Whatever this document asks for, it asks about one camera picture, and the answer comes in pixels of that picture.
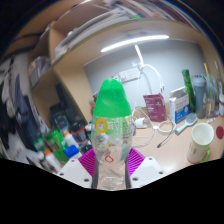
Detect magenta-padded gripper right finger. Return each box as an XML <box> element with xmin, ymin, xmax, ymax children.
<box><xmin>124</xmin><ymin>147</ymin><xmax>165</xmax><ymax>190</ymax></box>

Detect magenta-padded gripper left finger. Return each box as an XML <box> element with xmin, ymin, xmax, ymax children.
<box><xmin>57</xmin><ymin>148</ymin><xmax>100</xmax><ymax>190</ymax></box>

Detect clear bottle with green cap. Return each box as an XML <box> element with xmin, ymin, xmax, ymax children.
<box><xmin>90</xmin><ymin>78</ymin><xmax>134</xmax><ymax>191</ymax></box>

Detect white bottle with blue cap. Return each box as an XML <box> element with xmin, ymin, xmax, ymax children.
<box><xmin>63</xmin><ymin>144</ymin><xmax>82</xmax><ymax>160</ymax></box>

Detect white bottle with orange cap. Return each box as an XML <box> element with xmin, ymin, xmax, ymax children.
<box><xmin>63</xmin><ymin>130</ymin><xmax>79</xmax><ymax>148</ymax></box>
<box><xmin>43</xmin><ymin>148</ymin><xmax>63</xmax><ymax>173</ymax></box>

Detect green plastic bottle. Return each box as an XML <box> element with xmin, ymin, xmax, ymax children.
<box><xmin>44</xmin><ymin>129</ymin><xmax>69</xmax><ymax>164</ymax></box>

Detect white charger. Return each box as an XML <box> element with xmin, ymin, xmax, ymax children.
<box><xmin>133</xmin><ymin>117</ymin><xmax>148</xmax><ymax>129</ymax></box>

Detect white mug with green rim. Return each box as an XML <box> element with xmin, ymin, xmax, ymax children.
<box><xmin>186</xmin><ymin>122</ymin><xmax>215</xmax><ymax>164</ymax></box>

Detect blue and white box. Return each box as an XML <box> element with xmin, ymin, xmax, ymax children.
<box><xmin>168</xmin><ymin>86</ymin><xmax>191</xmax><ymax>125</ymax></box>

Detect light blue hairbrush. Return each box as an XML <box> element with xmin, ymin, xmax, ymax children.
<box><xmin>174</xmin><ymin>112</ymin><xmax>199</xmax><ymax>136</ymax></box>

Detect flat round red coaster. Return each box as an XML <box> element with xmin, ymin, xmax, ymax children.
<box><xmin>215</xmin><ymin>125</ymin><xmax>224</xmax><ymax>140</ymax></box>

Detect grey drink tumbler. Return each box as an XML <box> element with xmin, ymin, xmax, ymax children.
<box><xmin>192</xmin><ymin>74</ymin><xmax>208</xmax><ymax>120</ymax></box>

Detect dark hanging garments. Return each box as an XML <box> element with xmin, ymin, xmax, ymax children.
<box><xmin>0</xmin><ymin>56</ymin><xmax>34</xmax><ymax>158</ymax></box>

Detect white LED light bar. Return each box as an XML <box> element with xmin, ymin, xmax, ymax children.
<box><xmin>100</xmin><ymin>34</ymin><xmax>170</xmax><ymax>54</ymax></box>

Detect white cable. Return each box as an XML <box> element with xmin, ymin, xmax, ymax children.
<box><xmin>131</xmin><ymin>106</ymin><xmax>177</xmax><ymax>149</ymax></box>

